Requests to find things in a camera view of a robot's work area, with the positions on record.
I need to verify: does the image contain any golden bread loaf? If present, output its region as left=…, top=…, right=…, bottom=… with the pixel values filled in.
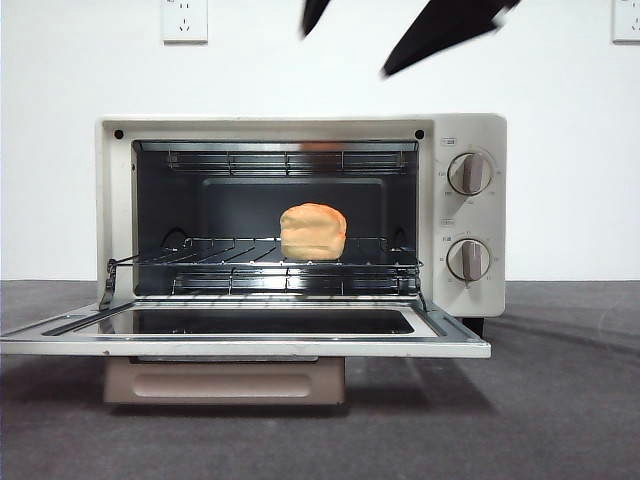
left=279, top=202, right=348, bottom=262

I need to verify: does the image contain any glass oven door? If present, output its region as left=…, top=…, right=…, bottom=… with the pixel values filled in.
left=0, top=298, right=492, bottom=406

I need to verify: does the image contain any white Toshiba toaster oven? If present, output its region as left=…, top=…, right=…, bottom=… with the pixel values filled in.
left=94, top=112, right=507, bottom=336

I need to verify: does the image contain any beige temperature knob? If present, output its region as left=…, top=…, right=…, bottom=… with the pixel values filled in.
left=447, top=152, right=495, bottom=196

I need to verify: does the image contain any beige timer knob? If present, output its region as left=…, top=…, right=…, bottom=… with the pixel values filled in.
left=446, top=238, right=492, bottom=282

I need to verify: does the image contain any white wall socket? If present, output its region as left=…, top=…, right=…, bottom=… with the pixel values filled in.
left=612, top=0, right=640, bottom=44
left=160, top=0, right=209, bottom=44

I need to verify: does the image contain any metal wire oven rack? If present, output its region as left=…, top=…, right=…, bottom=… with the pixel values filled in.
left=107, top=237, right=426, bottom=267

